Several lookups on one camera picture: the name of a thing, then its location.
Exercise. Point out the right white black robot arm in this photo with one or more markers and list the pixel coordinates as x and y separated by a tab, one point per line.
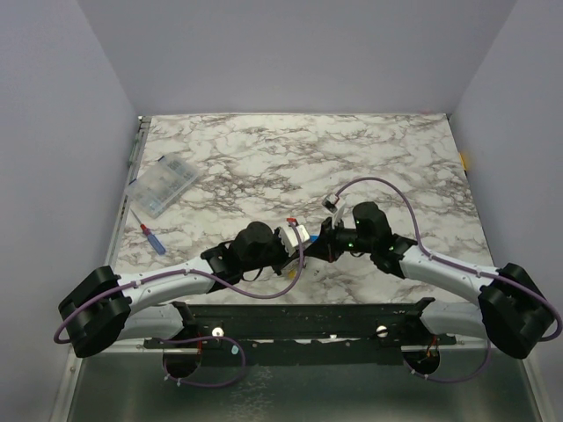
514	313

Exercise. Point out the black mounting base rail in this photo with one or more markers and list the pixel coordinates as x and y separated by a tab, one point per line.
300	335

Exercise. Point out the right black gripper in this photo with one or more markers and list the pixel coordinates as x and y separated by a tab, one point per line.
330	243

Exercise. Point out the silver key organiser with rings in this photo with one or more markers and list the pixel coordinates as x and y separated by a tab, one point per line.
294	264

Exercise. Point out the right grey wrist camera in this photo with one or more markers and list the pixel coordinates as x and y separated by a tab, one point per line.
335	206

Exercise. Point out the clear plastic screw box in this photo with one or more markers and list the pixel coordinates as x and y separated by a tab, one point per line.
159	186

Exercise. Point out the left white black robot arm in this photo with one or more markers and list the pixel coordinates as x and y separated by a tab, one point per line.
107	307

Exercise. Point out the blue red screwdriver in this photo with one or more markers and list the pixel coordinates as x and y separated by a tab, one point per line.
151	238

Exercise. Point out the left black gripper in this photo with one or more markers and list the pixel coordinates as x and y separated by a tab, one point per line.
285	258

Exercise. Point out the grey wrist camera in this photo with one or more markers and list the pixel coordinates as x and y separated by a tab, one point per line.
335	206
291	238

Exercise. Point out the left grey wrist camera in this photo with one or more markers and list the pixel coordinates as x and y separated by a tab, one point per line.
291	238

